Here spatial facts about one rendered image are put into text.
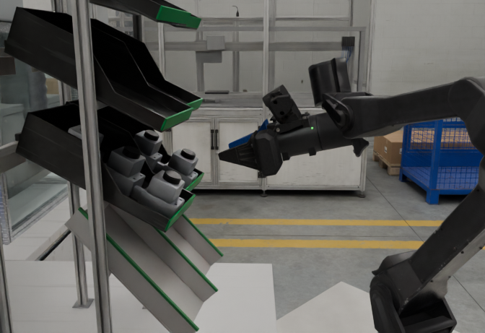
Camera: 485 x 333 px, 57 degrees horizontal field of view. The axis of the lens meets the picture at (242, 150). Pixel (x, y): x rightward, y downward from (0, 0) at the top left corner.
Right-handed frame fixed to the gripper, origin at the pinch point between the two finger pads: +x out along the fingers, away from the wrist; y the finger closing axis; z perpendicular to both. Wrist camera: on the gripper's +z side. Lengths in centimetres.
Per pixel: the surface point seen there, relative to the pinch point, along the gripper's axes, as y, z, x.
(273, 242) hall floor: -253, -125, 60
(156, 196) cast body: 4.0, -4.4, 15.3
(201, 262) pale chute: -18.5, -27.0, 20.7
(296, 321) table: -23, -46, 4
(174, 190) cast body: 4.1, -3.9, 11.9
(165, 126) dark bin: 6.1, 6.7, 9.5
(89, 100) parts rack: 9.5, 13.1, 18.5
